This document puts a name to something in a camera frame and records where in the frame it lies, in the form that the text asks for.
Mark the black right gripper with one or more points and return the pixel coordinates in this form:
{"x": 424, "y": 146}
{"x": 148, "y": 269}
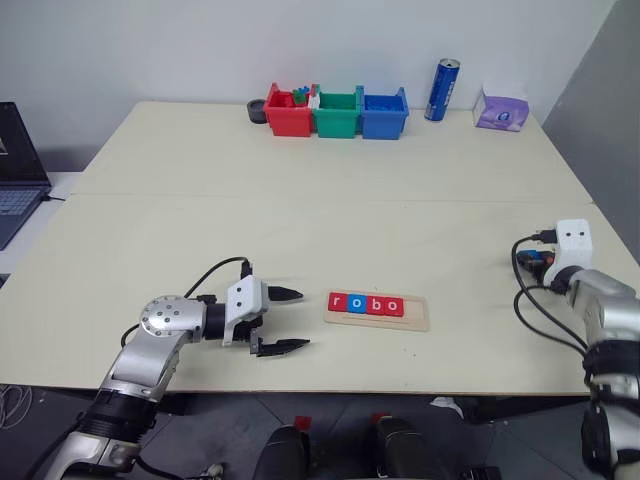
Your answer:
{"x": 535, "y": 262}

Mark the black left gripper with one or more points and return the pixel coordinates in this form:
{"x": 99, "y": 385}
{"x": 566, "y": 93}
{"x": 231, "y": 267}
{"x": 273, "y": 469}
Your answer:
{"x": 255, "y": 332}

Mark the red letter r tile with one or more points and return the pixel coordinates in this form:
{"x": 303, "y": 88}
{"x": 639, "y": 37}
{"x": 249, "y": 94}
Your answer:
{"x": 338, "y": 303}

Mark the blue object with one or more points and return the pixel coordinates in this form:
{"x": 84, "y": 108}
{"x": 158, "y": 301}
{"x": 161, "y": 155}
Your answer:
{"x": 357, "y": 304}

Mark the red letter b tile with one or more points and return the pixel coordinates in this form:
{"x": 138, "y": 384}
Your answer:
{"x": 375, "y": 305}

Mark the red letter o tile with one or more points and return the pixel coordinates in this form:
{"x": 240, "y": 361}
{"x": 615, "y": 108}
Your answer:
{"x": 393, "y": 306}

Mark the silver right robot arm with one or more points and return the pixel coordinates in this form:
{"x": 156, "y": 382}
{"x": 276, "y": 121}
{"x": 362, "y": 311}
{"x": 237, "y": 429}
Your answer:
{"x": 607, "y": 300}

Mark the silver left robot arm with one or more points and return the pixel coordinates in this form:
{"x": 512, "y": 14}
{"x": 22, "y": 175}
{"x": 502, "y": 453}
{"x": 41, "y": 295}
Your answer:
{"x": 165, "y": 320}

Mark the wooden letter tray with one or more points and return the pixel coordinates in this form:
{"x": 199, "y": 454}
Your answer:
{"x": 412, "y": 315}

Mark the purple tissue pack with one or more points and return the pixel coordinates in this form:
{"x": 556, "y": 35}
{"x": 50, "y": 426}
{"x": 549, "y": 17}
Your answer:
{"x": 500, "y": 112}

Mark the blue drink can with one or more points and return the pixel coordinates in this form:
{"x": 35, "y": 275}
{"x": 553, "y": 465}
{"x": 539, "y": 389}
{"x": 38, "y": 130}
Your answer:
{"x": 441, "y": 92}

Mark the red plastic storage bin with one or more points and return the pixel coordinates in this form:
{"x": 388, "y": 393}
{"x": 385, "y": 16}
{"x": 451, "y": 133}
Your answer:
{"x": 290, "y": 120}

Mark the green plastic storage bin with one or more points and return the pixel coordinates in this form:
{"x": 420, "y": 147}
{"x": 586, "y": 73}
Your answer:
{"x": 337, "y": 122}

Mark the blue plastic storage bin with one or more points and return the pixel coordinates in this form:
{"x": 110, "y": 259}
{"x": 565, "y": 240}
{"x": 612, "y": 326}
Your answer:
{"x": 382, "y": 124}

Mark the small green brick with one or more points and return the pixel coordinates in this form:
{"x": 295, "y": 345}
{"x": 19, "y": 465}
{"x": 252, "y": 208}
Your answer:
{"x": 299, "y": 99}

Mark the white plastic piece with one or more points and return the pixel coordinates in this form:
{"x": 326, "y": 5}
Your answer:
{"x": 314, "y": 97}

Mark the dark grey laptop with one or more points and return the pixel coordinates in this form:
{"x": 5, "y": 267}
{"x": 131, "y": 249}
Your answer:
{"x": 15, "y": 150}

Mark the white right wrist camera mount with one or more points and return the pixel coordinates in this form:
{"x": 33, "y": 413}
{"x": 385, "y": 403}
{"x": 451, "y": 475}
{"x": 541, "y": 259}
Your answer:
{"x": 575, "y": 245}

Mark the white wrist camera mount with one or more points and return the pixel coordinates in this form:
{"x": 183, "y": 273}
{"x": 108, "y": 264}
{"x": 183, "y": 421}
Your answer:
{"x": 575, "y": 245}
{"x": 245, "y": 297}

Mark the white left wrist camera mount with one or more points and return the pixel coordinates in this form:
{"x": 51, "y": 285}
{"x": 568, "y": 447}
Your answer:
{"x": 245, "y": 297}

